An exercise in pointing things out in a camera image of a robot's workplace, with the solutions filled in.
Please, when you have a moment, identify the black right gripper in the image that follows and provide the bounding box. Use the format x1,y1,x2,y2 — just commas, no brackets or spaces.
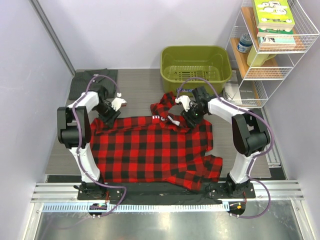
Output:
181,104,207,129

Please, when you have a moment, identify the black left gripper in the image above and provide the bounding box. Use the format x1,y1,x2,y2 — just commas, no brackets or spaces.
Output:
93,103,121,129

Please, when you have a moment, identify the red black plaid shirt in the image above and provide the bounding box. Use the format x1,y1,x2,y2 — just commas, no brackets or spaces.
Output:
90,92,223,191

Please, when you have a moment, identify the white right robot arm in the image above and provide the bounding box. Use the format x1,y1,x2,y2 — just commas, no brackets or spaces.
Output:
175,86,271,198

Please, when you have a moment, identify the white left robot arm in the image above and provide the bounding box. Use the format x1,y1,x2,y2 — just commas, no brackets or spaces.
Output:
57,86,127,200

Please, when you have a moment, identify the folded dark grey shirt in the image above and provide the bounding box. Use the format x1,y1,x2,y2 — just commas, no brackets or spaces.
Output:
68,68,118,101

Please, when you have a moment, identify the white booklet on table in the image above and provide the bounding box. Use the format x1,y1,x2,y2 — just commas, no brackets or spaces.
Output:
223,83,242,105

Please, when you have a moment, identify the olive green plastic basin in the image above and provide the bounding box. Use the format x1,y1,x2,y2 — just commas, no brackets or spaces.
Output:
160,45,233,96

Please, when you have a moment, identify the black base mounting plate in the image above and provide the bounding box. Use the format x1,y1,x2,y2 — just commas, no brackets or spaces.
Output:
46,175,256,206

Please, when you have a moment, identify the yellow green pitcher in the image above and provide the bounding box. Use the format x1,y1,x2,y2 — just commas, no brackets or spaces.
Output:
246,47,276,67

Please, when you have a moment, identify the blue white jar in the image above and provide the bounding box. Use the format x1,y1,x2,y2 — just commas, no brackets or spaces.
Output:
237,33,253,53

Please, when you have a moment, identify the stacked books lower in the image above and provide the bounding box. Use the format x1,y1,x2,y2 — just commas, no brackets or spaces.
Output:
256,28,296,48

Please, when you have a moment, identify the green white book top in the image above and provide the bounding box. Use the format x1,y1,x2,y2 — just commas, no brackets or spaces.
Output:
251,0,295,32

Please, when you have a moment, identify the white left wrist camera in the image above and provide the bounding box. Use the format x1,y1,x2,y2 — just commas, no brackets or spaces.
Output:
111,92,128,112

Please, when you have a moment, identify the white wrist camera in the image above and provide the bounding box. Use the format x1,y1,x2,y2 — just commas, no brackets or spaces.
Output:
111,92,128,112
175,95,191,112

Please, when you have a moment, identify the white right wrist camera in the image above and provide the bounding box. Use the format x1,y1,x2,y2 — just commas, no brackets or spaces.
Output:
175,95,191,112

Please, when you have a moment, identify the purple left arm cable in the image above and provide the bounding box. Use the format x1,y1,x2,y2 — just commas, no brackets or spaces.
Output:
72,75,128,230

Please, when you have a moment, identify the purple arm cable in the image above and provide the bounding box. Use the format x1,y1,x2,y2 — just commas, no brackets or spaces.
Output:
175,77,275,220
72,75,128,230

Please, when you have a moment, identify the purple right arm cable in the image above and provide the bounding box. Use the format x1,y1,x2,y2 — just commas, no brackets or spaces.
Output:
175,77,275,220

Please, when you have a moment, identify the white slotted cable duct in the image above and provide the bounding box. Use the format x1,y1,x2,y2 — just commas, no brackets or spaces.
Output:
42,202,230,213

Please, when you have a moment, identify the aluminium rail frame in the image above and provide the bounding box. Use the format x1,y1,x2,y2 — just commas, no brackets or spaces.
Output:
31,180,304,203

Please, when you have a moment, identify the white wire shelf rack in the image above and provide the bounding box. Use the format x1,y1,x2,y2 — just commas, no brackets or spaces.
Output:
225,0,320,108

